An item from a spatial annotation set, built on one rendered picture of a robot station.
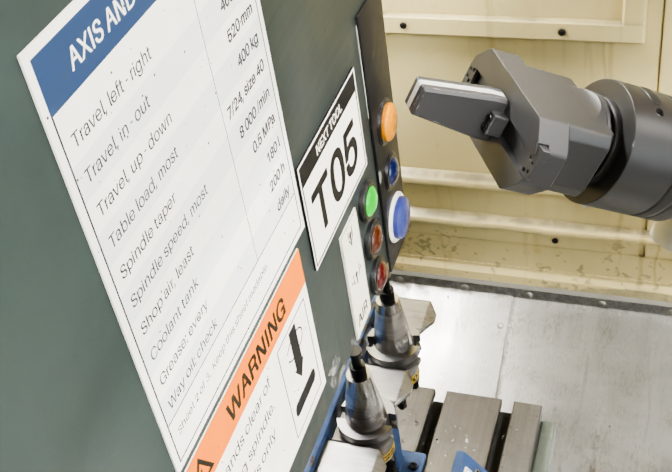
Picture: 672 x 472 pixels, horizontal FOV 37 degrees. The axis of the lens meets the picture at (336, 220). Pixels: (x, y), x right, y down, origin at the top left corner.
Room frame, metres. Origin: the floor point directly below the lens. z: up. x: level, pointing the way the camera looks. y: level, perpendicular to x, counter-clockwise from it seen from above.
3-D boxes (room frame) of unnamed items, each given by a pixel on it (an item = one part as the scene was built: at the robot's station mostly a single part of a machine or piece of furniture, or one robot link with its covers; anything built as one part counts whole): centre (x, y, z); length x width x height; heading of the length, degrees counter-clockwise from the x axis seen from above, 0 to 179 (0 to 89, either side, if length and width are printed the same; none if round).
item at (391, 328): (0.80, -0.04, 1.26); 0.04 x 0.04 x 0.07
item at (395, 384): (0.75, -0.02, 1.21); 0.07 x 0.05 x 0.01; 66
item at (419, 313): (0.85, -0.06, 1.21); 0.07 x 0.05 x 0.01; 66
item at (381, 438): (0.70, 0.00, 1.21); 0.06 x 0.06 x 0.03
